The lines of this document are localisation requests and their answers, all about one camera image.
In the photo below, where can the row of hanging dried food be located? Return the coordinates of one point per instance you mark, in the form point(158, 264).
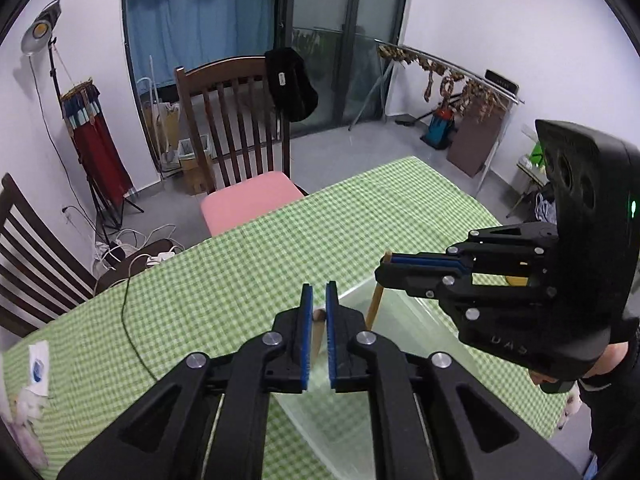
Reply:
point(450, 85)

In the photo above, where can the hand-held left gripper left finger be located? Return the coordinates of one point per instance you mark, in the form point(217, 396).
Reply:
point(306, 340)

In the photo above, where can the wooden chopstick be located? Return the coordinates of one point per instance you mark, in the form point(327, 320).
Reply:
point(374, 307)
point(318, 327)

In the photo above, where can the metal drying rack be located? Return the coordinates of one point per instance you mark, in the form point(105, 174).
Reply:
point(450, 67)

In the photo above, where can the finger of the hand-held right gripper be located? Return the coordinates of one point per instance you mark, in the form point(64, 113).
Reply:
point(425, 259)
point(415, 280)

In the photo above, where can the wooden chair with pink cushion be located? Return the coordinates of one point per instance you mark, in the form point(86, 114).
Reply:
point(245, 200)

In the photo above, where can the white paper packet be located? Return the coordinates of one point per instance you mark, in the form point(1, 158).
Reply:
point(39, 367)

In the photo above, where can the brown board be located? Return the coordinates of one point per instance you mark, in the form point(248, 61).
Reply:
point(475, 140)

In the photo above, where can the blue container with red top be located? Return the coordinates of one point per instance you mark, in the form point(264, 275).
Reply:
point(439, 130)

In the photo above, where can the red and blue fabric rack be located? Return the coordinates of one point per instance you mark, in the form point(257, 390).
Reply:
point(97, 145)

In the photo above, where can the person's right forearm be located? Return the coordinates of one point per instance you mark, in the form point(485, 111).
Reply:
point(615, 410)

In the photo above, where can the black flat device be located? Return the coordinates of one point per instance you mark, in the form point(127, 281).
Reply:
point(501, 81)

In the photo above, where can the paper bag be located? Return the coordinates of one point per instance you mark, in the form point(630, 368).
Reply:
point(165, 127)

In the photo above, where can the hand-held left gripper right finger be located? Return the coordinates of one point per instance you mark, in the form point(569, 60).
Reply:
point(332, 340)

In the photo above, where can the cardboard box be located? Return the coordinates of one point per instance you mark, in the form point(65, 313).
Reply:
point(192, 170)

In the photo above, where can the blue curtain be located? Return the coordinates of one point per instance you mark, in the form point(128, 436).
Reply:
point(200, 15)

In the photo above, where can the person's right hand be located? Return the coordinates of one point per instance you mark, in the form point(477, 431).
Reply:
point(536, 379)

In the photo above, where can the dark wooden chair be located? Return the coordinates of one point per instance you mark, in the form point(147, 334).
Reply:
point(30, 270)

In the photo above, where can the glass sliding door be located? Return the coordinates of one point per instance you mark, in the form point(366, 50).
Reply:
point(345, 35)

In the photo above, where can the lamp on tripod stand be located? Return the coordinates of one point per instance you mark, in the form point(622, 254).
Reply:
point(39, 30)

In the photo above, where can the green bag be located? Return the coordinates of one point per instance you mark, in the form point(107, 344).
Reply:
point(537, 154)

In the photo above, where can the black cap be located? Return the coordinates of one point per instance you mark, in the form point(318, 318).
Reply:
point(292, 85)

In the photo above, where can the white power strip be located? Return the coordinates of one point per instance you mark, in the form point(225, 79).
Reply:
point(160, 257)

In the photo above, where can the clear plastic container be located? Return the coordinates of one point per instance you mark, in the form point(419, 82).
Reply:
point(400, 322)

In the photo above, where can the green checked tablecloth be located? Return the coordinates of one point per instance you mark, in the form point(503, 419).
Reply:
point(225, 280)

